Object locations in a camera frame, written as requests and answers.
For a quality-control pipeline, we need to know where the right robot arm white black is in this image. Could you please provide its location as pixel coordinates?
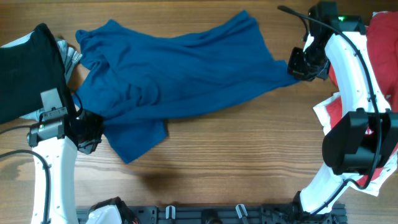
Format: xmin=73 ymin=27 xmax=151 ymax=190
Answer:
xmin=287 ymin=1 xmax=397 ymax=223

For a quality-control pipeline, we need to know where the grey camouflage garment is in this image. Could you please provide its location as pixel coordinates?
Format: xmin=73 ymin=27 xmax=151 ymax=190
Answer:
xmin=1 ymin=32 xmax=82 ymax=121

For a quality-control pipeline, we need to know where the black folded garment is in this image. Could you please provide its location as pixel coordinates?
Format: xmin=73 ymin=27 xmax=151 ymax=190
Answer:
xmin=1 ymin=23 xmax=76 ymax=123

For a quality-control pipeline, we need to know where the red t-shirt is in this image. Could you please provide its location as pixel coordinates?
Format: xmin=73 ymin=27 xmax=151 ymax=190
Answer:
xmin=313 ymin=11 xmax=397 ymax=197

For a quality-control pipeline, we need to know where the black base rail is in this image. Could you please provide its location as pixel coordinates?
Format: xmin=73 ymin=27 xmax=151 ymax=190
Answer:
xmin=76 ymin=196 xmax=348 ymax=224

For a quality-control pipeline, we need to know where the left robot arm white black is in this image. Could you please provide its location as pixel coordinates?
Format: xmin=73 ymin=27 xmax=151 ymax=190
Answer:
xmin=27 ymin=88 xmax=103 ymax=223

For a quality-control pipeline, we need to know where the blue t-shirt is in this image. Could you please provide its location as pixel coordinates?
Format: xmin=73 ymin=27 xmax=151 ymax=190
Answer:
xmin=75 ymin=11 xmax=296 ymax=163

